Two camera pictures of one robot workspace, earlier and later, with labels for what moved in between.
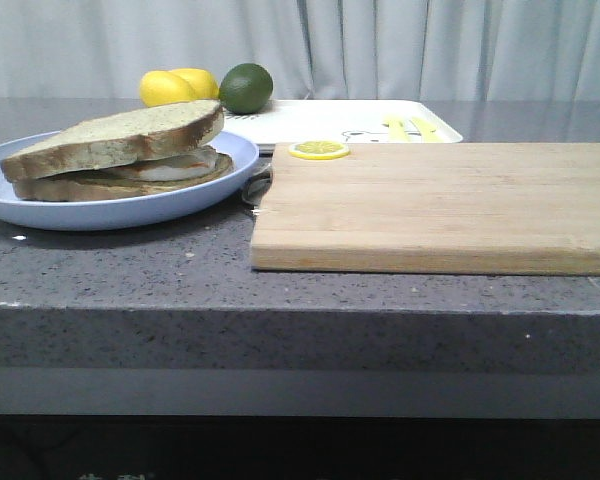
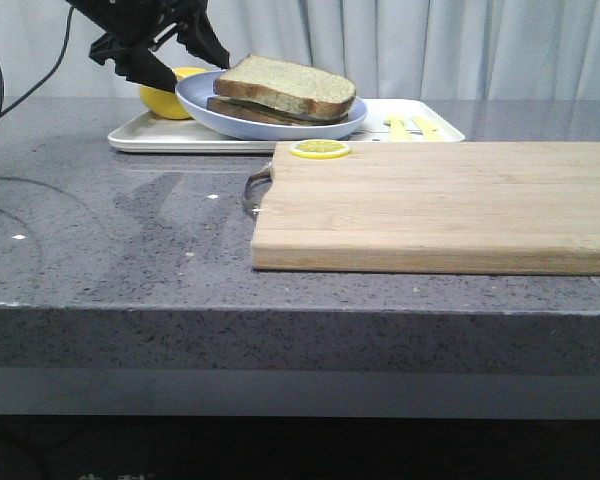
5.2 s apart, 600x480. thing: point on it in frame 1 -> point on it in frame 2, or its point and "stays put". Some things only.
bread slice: x=108 y=187 -> x=249 y=110
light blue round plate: x=0 y=208 -> x=195 y=89
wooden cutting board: x=476 y=208 stays put
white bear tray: x=351 y=122 -> x=386 y=120
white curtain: x=310 y=49 stays put
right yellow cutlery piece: x=428 y=132 stays put
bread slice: x=121 y=142 -> x=287 y=83
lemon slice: x=319 y=150 stays put
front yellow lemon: x=163 y=87 stays put
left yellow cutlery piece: x=396 y=131 stays put
